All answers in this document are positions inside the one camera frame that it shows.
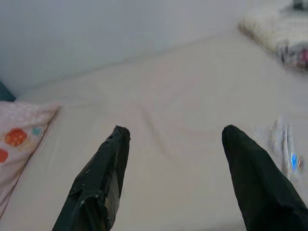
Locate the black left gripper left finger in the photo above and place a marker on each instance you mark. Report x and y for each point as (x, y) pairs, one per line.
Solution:
(101, 183)

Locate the crumpled white plastic wrapper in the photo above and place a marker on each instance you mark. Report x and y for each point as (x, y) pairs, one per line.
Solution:
(284, 144)

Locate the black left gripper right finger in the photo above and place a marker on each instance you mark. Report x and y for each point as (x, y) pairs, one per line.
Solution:
(255, 187)

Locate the cream cartoon print blanket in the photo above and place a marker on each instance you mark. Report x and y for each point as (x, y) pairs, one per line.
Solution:
(262, 31)

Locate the pink pillow with colourful prints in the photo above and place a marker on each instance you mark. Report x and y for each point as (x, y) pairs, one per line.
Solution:
(21, 125)

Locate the mattress with cream sheet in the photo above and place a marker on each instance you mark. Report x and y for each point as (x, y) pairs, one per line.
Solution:
(168, 91)

